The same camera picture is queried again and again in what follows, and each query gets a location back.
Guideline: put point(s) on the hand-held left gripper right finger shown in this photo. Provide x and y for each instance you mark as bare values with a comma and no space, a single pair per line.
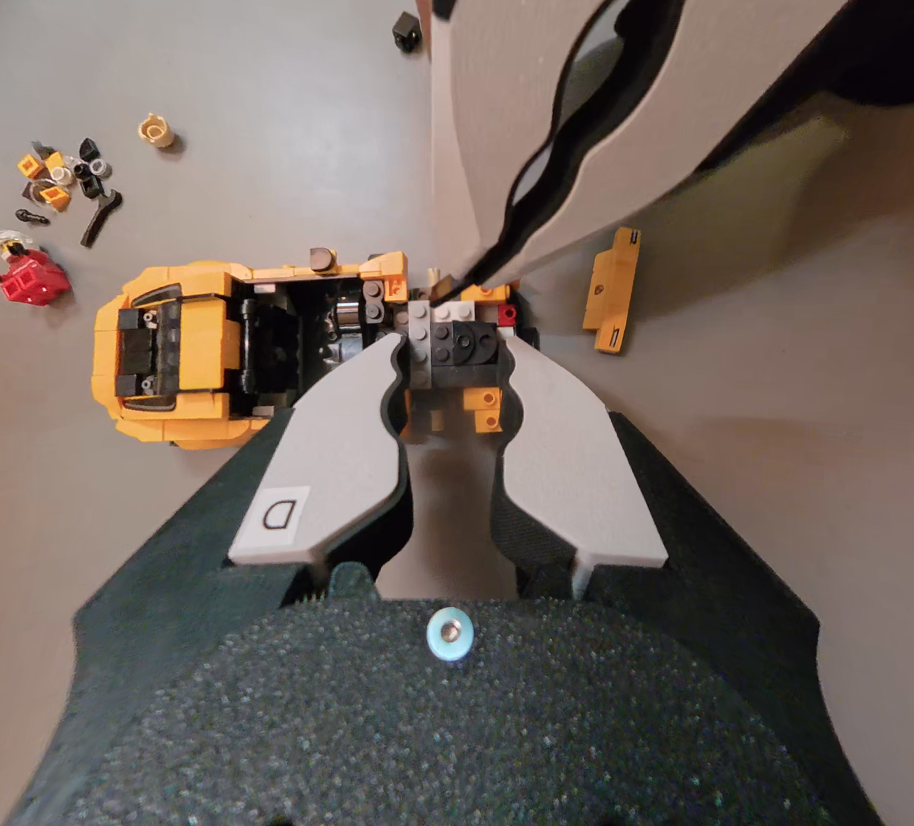
571,476

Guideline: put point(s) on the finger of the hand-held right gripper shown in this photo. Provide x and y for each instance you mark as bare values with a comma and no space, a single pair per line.
750,19
514,19

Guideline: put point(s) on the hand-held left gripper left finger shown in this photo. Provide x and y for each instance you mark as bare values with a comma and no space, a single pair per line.
335,469

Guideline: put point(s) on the small black oval lego piece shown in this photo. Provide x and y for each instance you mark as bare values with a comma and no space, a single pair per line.
407,30

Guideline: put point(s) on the yellow lego side panel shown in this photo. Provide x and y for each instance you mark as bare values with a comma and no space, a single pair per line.
607,298

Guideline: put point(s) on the yellow lego car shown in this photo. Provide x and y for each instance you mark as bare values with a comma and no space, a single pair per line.
200,341

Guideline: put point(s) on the black lego wrench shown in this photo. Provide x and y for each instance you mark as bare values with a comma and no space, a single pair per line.
100,219

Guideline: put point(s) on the red lego minifigure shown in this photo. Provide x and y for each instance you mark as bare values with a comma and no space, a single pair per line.
32,280

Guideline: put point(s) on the tan round lego piece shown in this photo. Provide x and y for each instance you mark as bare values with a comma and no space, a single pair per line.
155,131

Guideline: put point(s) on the pile of small lego pieces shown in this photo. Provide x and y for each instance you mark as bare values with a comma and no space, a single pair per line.
56,196

